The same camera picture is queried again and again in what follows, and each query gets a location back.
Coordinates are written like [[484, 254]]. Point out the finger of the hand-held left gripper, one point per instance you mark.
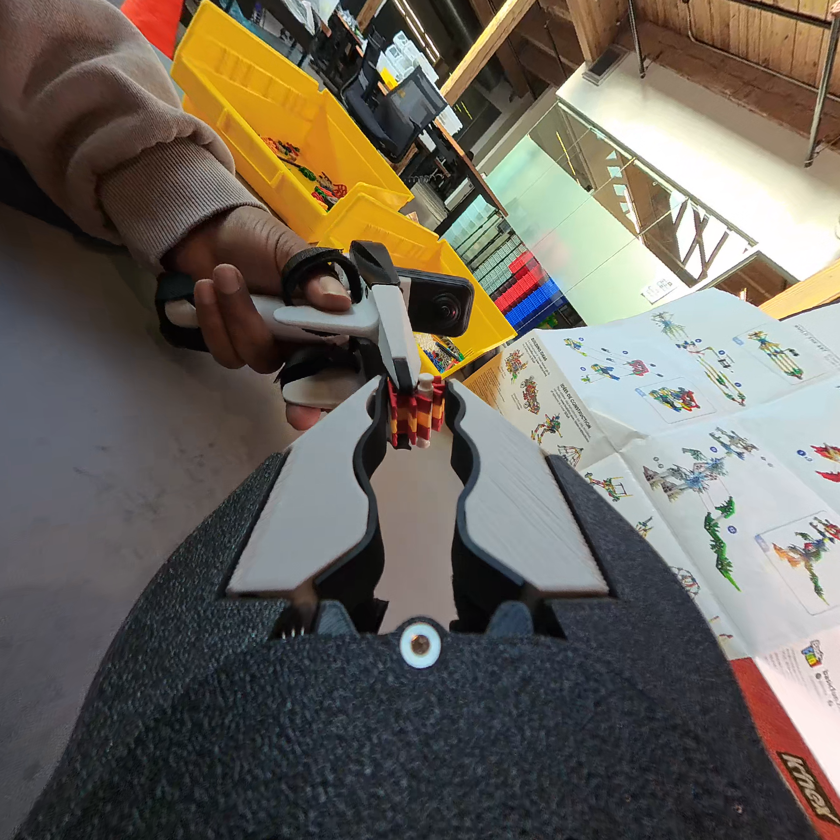
[[397, 328]]

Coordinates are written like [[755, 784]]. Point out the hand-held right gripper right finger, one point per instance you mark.
[[531, 518]]

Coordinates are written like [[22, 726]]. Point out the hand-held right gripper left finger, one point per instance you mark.
[[308, 518]]

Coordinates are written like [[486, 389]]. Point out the white plastic rod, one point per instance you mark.
[[425, 394]]

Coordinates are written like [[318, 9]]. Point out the large yellow plastic bin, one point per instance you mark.
[[387, 229]]

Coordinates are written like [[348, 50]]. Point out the red and yellow connector stack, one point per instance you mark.
[[403, 413]]

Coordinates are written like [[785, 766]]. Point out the person's left forearm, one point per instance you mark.
[[98, 118]]

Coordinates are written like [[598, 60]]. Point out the person's left hand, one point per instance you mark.
[[229, 243]]

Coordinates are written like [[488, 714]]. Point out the pile of colourful toy pieces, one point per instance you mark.
[[443, 351], [308, 174]]

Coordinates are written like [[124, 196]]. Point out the stack of clear crates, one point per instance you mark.
[[485, 243]]

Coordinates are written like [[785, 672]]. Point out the stack of red crates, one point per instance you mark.
[[522, 275]]

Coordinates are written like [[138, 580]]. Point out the stack of blue crates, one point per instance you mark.
[[535, 305]]

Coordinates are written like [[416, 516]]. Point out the printed instruction sheet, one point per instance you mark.
[[656, 394]]

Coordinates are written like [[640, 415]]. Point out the black office chair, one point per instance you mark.
[[387, 111]]

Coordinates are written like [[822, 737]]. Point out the white storage bins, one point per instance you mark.
[[407, 59]]

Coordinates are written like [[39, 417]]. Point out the small yellow plastic bin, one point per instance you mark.
[[229, 98]]

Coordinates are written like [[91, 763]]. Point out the printed toy set box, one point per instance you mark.
[[787, 735]]

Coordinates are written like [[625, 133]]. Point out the orange traffic cone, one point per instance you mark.
[[154, 23]]

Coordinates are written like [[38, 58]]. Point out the long black frame table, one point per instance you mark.
[[469, 164]]

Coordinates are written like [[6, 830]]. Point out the thick wooden post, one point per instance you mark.
[[485, 46]]

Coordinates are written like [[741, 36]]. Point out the wall air vent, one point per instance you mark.
[[605, 64]]

